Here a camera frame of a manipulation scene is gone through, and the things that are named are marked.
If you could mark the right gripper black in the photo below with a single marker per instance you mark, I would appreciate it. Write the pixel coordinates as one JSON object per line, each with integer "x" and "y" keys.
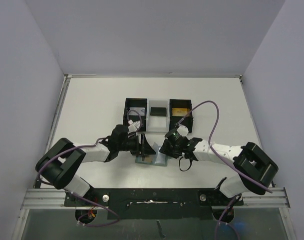
{"x": 169, "y": 147}

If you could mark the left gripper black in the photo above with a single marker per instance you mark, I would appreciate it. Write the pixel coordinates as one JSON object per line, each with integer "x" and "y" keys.
{"x": 142, "y": 144}

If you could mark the green leather card holder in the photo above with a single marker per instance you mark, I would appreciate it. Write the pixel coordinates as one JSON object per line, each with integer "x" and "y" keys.
{"x": 159, "y": 159}

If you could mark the gold card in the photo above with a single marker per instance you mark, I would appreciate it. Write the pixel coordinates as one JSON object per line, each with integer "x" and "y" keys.
{"x": 179, "y": 111}
{"x": 147, "y": 160}

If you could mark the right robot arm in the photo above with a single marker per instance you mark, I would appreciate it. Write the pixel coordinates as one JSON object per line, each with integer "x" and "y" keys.
{"x": 255, "y": 169}

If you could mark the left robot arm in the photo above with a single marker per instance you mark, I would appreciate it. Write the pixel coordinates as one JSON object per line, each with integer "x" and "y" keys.
{"x": 59, "y": 165}

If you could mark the silver blue card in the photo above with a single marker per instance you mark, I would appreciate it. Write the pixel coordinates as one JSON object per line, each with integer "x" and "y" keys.
{"x": 135, "y": 111}

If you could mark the gold card in bin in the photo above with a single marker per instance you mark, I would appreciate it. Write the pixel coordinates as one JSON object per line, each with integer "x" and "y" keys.
{"x": 179, "y": 111}

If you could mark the black card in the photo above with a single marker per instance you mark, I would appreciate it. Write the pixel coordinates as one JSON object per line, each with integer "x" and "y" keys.
{"x": 158, "y": 111}

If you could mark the white middle bin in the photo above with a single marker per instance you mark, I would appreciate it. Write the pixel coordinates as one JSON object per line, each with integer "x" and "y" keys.
{"x": 157, "y": 124}

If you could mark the black right bin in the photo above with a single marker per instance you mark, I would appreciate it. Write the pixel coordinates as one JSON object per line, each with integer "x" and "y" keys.
{"x": 187, "y": 121}

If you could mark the black bin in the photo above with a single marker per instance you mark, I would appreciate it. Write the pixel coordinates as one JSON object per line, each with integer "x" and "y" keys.
{"x": 187, "y": 121}
{"x": 135, "y": 102}

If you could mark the black left bin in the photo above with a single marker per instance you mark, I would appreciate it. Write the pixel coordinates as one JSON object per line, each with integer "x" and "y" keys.
{"x": 135, "y": 102}

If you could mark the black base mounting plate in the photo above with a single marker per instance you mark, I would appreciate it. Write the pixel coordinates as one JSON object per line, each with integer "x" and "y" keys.
{"x": 153, "y": 203}

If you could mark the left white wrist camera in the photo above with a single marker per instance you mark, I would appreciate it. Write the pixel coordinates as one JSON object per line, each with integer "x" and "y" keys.
{"x": 134, "y": 125}

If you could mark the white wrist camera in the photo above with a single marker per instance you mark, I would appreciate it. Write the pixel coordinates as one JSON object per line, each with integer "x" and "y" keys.
{"x": 182, "y": 130}
{"x": 134, "y": 125}

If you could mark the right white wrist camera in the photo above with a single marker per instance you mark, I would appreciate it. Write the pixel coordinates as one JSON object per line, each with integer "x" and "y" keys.
{"x": 182, "y": 130}

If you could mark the aluminium front rail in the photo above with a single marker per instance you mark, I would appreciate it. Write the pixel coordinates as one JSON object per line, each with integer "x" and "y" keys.
{"x": 54, "y": 199}

